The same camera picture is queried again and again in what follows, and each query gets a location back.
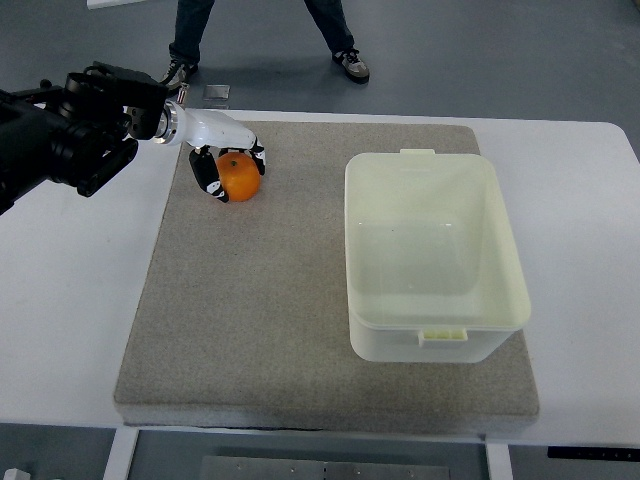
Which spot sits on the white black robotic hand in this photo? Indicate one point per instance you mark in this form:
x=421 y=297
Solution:
x=210 y=134

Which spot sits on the pale yellow plastic box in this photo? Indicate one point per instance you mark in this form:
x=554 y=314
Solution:
x=432 y=268

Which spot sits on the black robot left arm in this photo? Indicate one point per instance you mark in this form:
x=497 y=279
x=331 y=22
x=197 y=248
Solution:
x=81 y=134

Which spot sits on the grey felt mat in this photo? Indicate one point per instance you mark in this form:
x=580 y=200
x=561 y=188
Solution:
x=242 y=322

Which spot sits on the grey metal base plate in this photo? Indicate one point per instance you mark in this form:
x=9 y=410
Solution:
x=228 y=467

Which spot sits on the small clear square floor plate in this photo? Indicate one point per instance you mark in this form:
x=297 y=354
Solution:
x=216 y=96

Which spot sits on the orange fruit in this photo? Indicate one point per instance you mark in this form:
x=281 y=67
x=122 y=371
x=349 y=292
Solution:
x=239 y=176

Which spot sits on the white table leg left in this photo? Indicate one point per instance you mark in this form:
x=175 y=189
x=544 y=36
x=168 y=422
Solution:
x=121 y=454

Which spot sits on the white table leg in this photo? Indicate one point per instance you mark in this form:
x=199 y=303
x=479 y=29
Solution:
x=498 y=461
x=121 y=454

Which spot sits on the white table leg right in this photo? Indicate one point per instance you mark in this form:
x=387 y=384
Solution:
x=498 y=461

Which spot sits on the small white object bottom left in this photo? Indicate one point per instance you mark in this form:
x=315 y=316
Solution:
x=16 y=474

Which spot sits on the white object at top edge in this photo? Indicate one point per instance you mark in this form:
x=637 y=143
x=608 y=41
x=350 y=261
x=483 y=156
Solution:
x=98 y=4

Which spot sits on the black table control panel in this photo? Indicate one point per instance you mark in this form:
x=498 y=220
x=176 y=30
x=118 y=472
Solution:
x=594 y=453

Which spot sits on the person right leg with sneaker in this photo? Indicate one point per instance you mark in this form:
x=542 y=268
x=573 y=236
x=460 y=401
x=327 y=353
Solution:
x=329 y=17

